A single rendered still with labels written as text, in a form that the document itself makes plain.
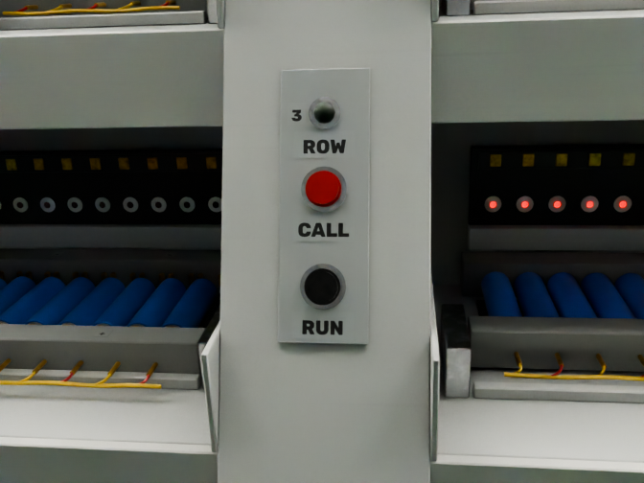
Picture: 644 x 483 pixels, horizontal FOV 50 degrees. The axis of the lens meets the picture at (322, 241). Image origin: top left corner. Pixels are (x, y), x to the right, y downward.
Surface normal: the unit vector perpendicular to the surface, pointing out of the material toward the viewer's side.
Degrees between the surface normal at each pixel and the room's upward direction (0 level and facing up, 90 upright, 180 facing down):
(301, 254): 90
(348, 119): 90
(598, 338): 113
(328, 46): 90
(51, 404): 23
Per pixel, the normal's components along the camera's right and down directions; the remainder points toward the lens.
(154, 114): -0.11, 0.35
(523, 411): -0.04, -0.94
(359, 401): -0.11, -0.04
